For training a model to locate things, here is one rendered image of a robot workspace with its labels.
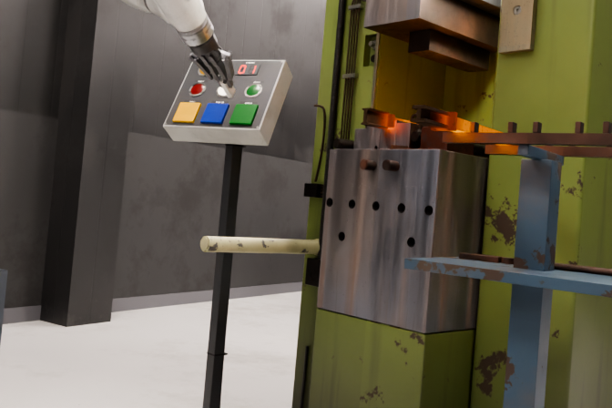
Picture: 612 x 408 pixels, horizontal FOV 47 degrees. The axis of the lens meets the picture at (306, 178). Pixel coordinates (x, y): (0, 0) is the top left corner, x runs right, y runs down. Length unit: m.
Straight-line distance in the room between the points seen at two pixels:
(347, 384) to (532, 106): 0.86
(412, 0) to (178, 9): 0.62
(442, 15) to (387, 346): 0.90
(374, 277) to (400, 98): 0.66
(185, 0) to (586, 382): 1.34
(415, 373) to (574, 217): 0.53
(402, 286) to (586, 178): 0.51
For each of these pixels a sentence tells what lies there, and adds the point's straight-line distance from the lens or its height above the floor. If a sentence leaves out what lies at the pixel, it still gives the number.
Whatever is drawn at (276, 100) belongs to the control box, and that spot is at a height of 1.06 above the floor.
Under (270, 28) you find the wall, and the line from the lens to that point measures 5.58.
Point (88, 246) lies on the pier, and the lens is 3.97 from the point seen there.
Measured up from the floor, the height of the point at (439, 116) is 0.93.
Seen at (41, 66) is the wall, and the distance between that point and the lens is 4.05.
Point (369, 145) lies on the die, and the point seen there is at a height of 0.93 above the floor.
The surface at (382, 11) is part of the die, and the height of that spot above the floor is 1.31.
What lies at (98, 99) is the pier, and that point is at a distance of 3.97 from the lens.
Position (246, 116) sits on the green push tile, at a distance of 2.12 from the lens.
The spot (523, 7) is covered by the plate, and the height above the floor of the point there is 1.29.
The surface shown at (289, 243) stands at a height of 0.63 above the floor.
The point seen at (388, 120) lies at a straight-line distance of 1.90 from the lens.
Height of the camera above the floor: 0.76
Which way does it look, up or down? 2 degrees up
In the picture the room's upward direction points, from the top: 5 degrees clockwise
